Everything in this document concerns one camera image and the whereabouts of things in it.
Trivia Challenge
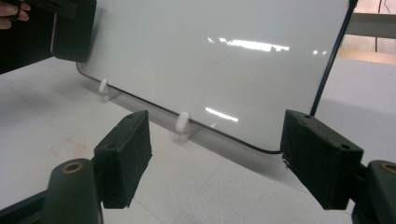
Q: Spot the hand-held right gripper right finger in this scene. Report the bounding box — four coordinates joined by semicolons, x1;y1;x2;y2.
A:
279;109;364;210

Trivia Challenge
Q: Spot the black-framed whiteboard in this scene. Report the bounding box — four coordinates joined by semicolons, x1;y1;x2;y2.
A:
76;0;359;155

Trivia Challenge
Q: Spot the black cable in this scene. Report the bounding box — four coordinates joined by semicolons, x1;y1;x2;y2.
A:
374;0;389;53

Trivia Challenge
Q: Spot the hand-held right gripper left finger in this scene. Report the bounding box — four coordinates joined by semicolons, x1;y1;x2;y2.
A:
93;110;153;209

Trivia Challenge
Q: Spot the white whiteboard stand foot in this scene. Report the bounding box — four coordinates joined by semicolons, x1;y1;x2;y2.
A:
175;111;199;143
98;77;121;103

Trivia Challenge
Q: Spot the grey metal rail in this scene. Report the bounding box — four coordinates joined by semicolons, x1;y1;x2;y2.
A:
345;12;396;40

